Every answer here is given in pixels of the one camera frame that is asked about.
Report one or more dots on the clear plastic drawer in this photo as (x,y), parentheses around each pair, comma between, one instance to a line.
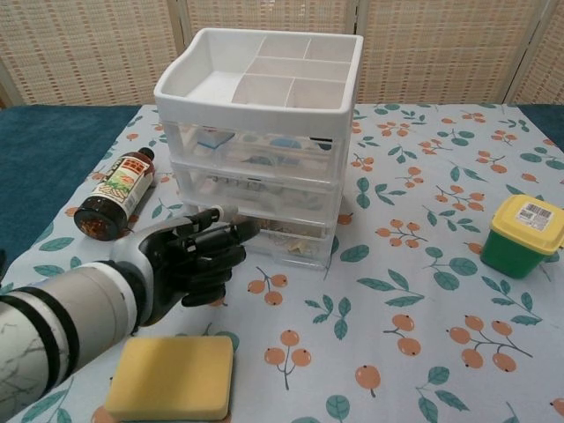
(264,158)
(291,198)
(299,253)

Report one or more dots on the blue white small block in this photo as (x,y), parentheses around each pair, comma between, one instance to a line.
(213,140)

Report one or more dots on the yellow binder clips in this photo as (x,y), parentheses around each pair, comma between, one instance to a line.
(299,246)

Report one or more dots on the clear plastic top drawer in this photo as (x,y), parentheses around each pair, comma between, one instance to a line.
(264,158)

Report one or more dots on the dark object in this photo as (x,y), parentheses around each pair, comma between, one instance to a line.
(321,144)

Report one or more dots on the white plastic drawer organizer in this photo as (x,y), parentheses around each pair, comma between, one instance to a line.
(255,116)

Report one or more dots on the clear plastic middle drawer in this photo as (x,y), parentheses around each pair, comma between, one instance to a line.
(291,198)

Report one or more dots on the brown sauce bottle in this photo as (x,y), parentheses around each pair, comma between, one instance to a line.
(121,189)

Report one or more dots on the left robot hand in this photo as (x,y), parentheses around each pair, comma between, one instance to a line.
(176,260)

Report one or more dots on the blue object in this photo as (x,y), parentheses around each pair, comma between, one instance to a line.
(285,142)

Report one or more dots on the green container yellow lid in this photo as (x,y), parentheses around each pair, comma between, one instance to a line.
(515,244)

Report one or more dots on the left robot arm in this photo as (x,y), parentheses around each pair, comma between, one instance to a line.
(57,321)

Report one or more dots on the floral fruit print tablecloth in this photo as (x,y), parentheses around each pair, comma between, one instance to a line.
(374,308)

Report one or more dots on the clear plastic bottom drawer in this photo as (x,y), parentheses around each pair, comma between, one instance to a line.
(299,253)

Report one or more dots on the yellow sponge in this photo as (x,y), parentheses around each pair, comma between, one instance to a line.
(169,379)

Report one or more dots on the bamboo folding screen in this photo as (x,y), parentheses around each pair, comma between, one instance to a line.
(88,53)

